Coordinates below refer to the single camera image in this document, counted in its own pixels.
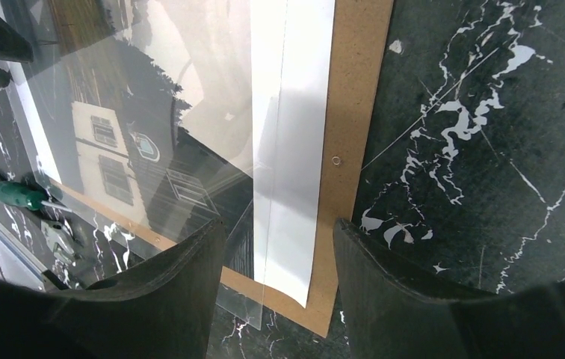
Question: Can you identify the green handled screwdriver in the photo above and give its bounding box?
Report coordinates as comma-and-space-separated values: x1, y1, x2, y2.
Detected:
0, 181, 72, 212

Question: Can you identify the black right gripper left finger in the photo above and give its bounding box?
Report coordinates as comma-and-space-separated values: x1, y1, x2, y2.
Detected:
0, 219, 225, 358

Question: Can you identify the house photo white border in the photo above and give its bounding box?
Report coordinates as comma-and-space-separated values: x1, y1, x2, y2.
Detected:
0, 1, 335, 307

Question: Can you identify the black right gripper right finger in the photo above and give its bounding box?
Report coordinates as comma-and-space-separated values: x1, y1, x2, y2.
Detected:
333, 218, 565, 358

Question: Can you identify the brown fibreboard backing board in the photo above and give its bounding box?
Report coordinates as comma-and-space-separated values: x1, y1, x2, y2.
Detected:
47, 0, 395, 339

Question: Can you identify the small silver wrench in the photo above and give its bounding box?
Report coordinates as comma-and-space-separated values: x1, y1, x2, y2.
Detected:
40, 220, 85, 266

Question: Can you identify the clear acrylic glazing sheet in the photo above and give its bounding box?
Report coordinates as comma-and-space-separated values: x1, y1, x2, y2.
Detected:
0, 1, 268, 329

